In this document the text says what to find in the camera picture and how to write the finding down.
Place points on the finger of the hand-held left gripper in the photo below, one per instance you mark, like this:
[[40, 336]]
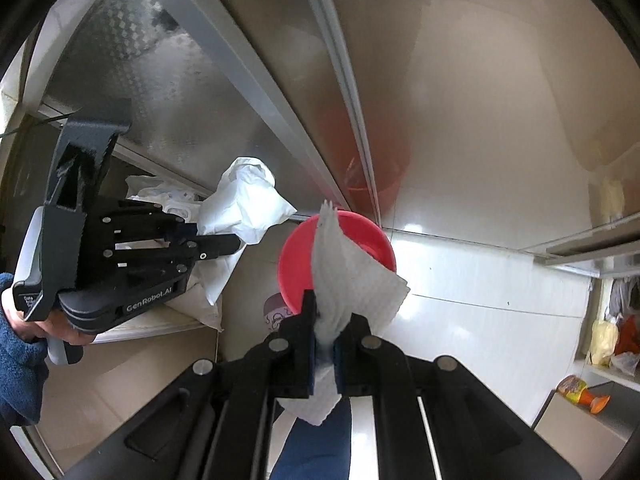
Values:
[[220, 246], [184, 232]]

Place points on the red round bin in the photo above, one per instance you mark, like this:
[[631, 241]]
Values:
[[300, 260]]

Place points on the person's blue clothing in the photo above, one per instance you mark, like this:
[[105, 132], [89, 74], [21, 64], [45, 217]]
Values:
[[310, 445]]

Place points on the orange yellow plastic container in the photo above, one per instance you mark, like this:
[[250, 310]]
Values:
[[575, 389]]

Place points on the white paper sheet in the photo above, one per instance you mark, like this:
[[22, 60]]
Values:
[[245, 200]]

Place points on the orange plastic bag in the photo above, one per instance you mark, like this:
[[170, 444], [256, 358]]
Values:
[[629, 335]]

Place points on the white printed plastic bag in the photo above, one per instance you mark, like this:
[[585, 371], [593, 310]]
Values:
[[155, 192]]

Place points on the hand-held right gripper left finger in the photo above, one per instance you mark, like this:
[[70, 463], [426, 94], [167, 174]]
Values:
[[312, 370]]

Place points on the person's left hand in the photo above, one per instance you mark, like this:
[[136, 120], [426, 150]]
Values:
[[50, 334]]

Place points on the person's left forearm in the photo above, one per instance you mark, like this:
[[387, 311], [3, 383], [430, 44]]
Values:
[[20, 360]]

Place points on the yellow plastic bag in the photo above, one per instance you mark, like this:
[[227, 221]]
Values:
[[605, 340]]

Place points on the white paper towel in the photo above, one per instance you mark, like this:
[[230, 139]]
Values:
[[350, 280]]

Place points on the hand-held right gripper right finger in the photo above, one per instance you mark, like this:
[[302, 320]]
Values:
[[340, 365]]

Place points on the small white plastic bag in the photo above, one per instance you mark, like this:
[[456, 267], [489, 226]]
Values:
[[625, 362]]

